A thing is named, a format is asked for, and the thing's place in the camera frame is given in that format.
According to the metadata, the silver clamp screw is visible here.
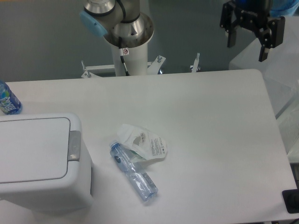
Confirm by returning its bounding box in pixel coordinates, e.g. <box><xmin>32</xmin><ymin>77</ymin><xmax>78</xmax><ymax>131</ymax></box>
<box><xmin>190</xmin><ymin>52</ymin><xmax>201</xmax><ymax>73</ymax></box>

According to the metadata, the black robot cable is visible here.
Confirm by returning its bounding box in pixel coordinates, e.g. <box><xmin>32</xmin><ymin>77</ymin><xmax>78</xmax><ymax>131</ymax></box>
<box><xmin>118</xmin><ymin>36</ymin><xmax>130</xmax><ymax>76</ymax></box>

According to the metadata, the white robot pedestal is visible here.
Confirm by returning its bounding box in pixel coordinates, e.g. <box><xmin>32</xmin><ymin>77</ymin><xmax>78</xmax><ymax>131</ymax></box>
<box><xmin>110</xmin><ymin>43</ymin><xmax>148</xmax><ymax>77</ymax></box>

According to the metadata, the translucent plastic storage box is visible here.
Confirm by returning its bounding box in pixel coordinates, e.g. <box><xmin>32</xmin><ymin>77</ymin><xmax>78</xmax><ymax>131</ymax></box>
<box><xmin>229</xmin><ymin>15</ymin><xmax>299</xmax><ymax>164</ymax></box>

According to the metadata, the blue plastic water jug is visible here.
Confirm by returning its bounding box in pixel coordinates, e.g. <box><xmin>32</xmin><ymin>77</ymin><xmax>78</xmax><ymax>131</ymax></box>
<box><xmin>270</xmin><ymin>0</ymin><xmax>299</xmax><ymax>17</ymax></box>

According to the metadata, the empty clear plastic bottle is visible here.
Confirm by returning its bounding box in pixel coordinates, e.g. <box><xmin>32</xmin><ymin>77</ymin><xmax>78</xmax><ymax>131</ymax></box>
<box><xmin>109</xmin><ymin>141</ymin><xmax>158</xmax><ymax>202</ymax></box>

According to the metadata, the blue labelled water bottle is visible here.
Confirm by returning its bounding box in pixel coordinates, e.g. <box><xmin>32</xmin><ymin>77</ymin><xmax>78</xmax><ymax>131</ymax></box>
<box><xmin>0</xmin><ymin>81</ymin><xmax>22</xmax><ymax>115</ymax></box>

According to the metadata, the crumpled white plastic bag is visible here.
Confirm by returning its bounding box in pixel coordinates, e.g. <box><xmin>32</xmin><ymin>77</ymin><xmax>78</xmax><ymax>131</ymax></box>
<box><xmin>117</xmin><ymin>124</ymin><xmax>168</xmax><ymax>162</ymax></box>

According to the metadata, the white push-lid trash can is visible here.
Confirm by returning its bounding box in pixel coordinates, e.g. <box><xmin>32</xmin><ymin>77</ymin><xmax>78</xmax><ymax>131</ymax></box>
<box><xmin>0</xmin><ymin>112</ymin><xmax>93</xmax><ymax>212</ymax></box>

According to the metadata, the black device at table edge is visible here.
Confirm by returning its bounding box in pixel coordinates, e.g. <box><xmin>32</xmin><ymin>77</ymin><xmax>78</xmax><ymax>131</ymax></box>
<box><xmin>282</xmin><ymin>189</ymin><xmax>299</xmax><ymax>214</ymax></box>

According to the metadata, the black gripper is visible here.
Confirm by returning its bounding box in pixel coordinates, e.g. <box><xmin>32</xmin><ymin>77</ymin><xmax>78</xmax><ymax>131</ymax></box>
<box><xmin>220</xmin><ymin>0</ymin><xmax>285</xmax><ymax>62</ymax></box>

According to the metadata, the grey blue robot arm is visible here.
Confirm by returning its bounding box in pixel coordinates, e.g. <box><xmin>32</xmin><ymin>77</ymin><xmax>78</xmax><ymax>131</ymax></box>
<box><xmin>79</xmin><ymin>0</ymin><xmax>285</xmax><ymax>62</ymax></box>

